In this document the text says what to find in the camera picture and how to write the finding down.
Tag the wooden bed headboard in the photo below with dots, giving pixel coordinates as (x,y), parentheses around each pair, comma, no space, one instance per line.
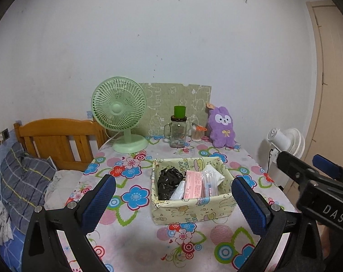
(55,141)

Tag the white tissue pack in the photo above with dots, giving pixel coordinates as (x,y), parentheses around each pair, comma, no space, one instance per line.
(178,191)

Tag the glass jar mug green lid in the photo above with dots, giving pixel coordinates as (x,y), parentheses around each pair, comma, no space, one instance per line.
(177,136)

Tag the grey plaid pillow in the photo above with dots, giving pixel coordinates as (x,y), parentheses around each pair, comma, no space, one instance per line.
(24,181)

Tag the floral tablecloth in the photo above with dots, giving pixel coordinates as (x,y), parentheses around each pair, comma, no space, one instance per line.
(131,232)

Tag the small jar orange lid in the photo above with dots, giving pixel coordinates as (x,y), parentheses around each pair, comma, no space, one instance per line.
(197,134)

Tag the clear plastic packet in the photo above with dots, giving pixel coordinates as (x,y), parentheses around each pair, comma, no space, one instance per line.
(209,181)

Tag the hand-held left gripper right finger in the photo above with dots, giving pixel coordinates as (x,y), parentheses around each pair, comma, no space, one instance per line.
(249,204)

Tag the person's right forearm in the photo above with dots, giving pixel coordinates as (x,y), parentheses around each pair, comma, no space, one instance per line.
(325,240)

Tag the green patterned board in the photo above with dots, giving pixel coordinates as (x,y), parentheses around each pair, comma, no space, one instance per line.
(171,96)

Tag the pink mask packet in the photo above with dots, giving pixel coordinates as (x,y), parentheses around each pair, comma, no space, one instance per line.
(194,185)

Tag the blue bed sheet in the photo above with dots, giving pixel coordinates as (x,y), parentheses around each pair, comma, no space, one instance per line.
(9,255)

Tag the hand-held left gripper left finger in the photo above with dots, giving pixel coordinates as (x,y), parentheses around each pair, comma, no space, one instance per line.
(99,204)

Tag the white blanket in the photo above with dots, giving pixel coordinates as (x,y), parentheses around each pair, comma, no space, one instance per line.
(61,187)

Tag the beige door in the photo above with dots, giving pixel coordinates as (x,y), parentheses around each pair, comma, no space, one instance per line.
(338,90)

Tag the purple plush bunny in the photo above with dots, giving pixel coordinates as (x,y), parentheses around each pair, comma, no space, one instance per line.
(222,133)

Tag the crumpled white cloth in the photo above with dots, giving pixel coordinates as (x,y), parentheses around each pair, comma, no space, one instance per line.
(0,223)

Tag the wall socket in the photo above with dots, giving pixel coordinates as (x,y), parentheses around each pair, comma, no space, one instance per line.
(4,134)

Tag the green desk fan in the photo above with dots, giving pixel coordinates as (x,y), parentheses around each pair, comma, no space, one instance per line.
(119,109)

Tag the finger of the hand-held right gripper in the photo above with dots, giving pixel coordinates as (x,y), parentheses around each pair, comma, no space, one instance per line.
(290,163)
(325,166)

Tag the black plastic bag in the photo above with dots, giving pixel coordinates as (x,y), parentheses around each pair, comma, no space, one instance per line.
(168,184)

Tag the white standing fan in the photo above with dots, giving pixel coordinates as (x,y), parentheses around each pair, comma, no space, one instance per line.
(290,144)

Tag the patterned fabric storage box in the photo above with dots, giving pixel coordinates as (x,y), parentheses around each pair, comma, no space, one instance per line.
(188,209)

